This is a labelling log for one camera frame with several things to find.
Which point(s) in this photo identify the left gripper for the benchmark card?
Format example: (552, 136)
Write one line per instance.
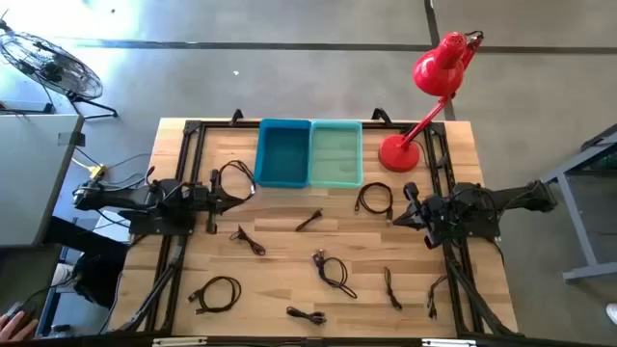
(214, 219)

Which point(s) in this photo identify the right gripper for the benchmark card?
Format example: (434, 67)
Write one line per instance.
(430, 238)

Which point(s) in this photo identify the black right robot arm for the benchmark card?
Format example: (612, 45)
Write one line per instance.
(501, 197)

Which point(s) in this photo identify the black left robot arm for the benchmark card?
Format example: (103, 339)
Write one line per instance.
(120, 197)

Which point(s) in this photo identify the red desk lamp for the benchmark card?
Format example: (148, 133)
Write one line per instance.
(399, 153)

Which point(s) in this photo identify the blue plastic bin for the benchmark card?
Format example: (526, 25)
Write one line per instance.
(282, 154)

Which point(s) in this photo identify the teal plastic bin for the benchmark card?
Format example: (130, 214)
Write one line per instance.
(336, 154)

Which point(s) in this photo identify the white paper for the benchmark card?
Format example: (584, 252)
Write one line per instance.
(113, 226)

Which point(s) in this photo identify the yellow power plug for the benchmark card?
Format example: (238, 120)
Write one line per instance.
(99, 172)

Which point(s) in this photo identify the grey table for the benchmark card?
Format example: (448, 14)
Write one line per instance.
(34, 178)

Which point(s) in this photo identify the white shoe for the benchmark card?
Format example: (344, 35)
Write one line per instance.
(612, 313)

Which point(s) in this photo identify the black floor fan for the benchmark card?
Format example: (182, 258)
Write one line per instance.
(50, 65)

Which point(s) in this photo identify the black computer mouse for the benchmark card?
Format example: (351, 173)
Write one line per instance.
(26, 307)

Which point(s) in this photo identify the person's hand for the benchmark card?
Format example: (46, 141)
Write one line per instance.
(17, 328)

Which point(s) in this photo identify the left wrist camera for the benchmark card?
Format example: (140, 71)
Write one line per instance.
(198, 195)

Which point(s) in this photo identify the black metal table frame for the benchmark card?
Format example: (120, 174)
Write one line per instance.
(164, 284)

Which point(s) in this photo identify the white metal bracket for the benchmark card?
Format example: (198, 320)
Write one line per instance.
(178, 341)
(448, 342)

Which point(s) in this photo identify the grey metal table frame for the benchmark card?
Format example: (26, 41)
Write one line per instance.
(576, 221)

